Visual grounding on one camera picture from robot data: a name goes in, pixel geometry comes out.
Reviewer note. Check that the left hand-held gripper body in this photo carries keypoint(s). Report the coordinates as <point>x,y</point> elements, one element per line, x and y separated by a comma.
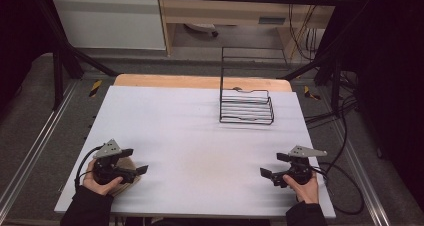
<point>106,172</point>

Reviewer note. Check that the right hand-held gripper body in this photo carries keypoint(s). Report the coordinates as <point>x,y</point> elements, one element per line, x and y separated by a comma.
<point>300,169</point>

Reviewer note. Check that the person's left hand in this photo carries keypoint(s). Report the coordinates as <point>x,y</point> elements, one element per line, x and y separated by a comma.
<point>96,186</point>

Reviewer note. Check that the person's right hand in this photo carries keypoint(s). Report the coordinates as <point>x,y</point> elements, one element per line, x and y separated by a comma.
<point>308,192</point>

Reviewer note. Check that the yellow black tape strip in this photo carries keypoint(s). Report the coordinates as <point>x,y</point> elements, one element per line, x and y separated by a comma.
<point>311,93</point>
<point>95,88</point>

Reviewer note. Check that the white cabinet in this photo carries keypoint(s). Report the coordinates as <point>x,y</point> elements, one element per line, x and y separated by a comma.
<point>106,22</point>

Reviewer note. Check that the black curtain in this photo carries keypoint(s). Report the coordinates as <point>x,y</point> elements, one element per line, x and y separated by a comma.
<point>393,69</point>
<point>16,26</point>

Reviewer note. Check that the grey rectangular panel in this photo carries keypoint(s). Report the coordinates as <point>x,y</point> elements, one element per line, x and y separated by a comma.
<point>271,20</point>

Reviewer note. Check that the white chair base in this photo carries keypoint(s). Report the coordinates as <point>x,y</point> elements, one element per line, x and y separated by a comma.
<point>200,27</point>

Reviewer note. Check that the light wooden desk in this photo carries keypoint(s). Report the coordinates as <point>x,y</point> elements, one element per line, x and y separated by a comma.
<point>216,14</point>

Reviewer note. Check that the aluminium floor rail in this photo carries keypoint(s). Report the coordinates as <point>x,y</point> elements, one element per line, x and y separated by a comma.
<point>33,149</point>
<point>380,216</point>

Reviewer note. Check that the black metal frame stand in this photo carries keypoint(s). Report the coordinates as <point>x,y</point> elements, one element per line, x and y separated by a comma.
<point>336,86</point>
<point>57,79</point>

